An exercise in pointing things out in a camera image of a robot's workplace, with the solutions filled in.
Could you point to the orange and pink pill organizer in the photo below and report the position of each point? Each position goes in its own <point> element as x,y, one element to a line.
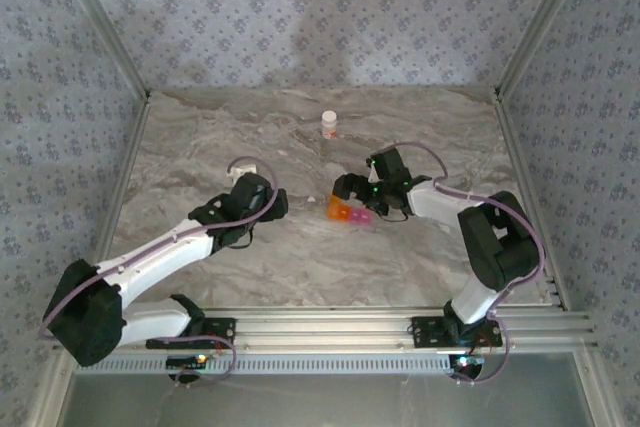
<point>340,211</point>

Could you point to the white plastic pill bottle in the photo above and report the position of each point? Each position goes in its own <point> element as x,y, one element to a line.
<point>329,131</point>

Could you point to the white-capped bottle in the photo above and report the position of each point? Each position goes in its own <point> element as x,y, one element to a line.
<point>329,116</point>

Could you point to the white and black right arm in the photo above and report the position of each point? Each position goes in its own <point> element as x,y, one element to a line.
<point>495,247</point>

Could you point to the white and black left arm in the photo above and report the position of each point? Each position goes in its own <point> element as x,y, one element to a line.
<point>150,254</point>

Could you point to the small controller circuit board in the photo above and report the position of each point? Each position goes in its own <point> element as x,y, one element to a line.
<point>467,364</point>
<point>187,361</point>

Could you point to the grey metal sheet panel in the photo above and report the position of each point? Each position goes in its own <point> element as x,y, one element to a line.
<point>325,402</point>

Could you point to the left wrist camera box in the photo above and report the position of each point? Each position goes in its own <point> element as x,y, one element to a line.
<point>243,169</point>

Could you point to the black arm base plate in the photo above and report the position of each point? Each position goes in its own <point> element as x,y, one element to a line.
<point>220,332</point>
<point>430,332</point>

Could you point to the aluminium side rail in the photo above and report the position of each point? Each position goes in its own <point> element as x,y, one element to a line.
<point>116,197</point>
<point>529,197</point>

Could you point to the wide aluminium mounting rail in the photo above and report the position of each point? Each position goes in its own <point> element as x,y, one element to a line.
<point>325,329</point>

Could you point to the aluminium frame post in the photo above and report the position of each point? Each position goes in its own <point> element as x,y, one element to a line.
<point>540,22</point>
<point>106,22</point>

